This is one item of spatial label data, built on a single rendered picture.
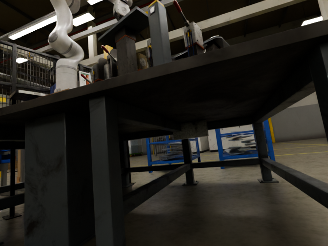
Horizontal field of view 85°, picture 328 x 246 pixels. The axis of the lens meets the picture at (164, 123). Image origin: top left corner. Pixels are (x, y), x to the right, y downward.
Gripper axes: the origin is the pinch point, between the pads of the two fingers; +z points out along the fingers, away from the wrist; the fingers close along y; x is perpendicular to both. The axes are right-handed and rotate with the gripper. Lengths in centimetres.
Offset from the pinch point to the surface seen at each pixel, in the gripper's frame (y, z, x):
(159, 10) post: 0.8, 8.5, -30.3
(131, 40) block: 1.1, 11.3, -5.3
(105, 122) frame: -26, 64, -19
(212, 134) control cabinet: 749, 36, 360
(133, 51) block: 1.9, 18.5, -5.2
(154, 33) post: -0.9, 19.8, -26.6
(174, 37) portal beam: 293, -210, 182
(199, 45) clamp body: 19.9, 24.3, -38.7
